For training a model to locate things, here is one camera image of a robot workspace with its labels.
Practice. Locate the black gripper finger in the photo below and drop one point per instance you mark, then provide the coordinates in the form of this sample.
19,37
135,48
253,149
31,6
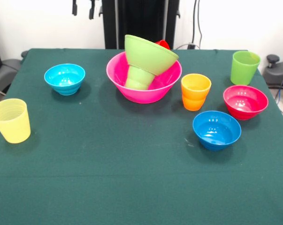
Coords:
74,8
92,10

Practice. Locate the small cyan bowl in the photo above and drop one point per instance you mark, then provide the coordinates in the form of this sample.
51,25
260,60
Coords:
65,79

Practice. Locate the large green bowl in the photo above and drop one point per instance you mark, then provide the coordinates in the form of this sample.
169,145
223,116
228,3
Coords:
150,57

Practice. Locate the red cup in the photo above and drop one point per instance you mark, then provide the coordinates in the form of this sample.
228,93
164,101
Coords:
163,44

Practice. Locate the rounded green cup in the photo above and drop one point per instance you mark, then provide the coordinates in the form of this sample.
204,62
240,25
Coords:
138,79

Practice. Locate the large pink bowl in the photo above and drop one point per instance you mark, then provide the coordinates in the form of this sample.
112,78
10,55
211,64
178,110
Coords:
143,96

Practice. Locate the orange cup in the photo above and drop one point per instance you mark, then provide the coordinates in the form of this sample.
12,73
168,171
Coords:
194,100

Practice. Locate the grey chair base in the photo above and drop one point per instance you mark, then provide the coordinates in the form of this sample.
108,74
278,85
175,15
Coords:
5,72
277,75

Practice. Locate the yellow cup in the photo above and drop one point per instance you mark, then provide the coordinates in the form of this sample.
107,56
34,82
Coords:
13,126

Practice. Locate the dark green tablecloth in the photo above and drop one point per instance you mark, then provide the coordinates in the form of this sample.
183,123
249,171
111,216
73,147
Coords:
136,164

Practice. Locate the tall green cup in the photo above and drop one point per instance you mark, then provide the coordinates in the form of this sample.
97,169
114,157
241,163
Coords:
243,72

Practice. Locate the small blue bowl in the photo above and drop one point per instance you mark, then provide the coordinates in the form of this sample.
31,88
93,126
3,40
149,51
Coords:
216,138

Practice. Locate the small magenta bowl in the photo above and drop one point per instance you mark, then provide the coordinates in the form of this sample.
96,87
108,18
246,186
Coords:
244,110

